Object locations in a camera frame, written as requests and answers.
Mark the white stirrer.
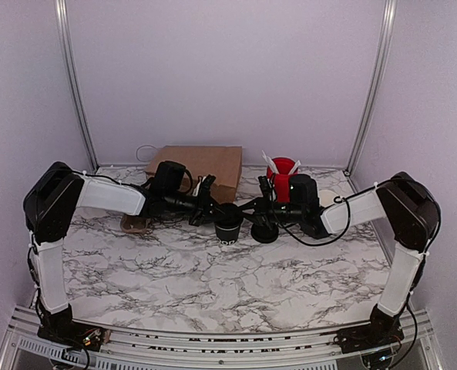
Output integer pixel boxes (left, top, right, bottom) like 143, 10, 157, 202
288, 160, 301, 175
262, 151, 278, 173

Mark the white stirrer right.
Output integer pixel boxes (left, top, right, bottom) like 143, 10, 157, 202
288, 160, 301, 175

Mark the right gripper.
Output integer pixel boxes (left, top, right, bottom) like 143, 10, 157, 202
235, 193, 304, 230

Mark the black paper coffee cup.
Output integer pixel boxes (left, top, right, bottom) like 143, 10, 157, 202
214, 224, 240, 246

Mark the brown paper bag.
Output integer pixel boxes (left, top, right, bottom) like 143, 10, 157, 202
145, 146, 243, 204

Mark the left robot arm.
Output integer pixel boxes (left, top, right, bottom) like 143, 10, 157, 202
23, 161, 240, 349

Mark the stacked black paper cup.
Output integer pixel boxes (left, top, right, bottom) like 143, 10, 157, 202
318, 189, 338, 208

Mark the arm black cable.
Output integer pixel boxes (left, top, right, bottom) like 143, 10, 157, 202
27, 173, 136, 309
281, 192, 443, 271

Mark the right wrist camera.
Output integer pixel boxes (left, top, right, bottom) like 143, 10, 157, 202
258, 176, 274, 200

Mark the white stirrer left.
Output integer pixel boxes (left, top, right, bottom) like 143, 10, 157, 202
262, 151, 278, 173

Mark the cardboard cup carrier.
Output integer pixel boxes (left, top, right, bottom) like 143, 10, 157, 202
119, 214, 150, 234

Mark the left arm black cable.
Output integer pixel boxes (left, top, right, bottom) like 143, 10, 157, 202
27, 173, 136, 309

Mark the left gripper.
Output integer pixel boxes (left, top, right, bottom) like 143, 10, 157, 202
164, 189, 230, 227

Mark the aluminium frame post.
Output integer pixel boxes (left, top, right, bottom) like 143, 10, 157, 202
55, 0, 99, 172
346, 0, 398, 177

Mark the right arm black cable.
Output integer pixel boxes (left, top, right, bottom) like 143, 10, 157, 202
281, 192, 443, 271

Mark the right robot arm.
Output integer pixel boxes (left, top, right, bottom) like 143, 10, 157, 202
239, 172, 442, 353

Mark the red cylindrical holder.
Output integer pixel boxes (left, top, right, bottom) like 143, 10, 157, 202
267, 157, 298, 203

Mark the left aluminium frame post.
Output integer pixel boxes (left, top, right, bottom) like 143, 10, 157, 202
55, 0, 99, 172

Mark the right aluminium frame post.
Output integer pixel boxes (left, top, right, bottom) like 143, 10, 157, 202
346, 0, 398, 177

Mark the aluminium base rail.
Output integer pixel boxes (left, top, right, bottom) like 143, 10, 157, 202
0, 306, 445, 369

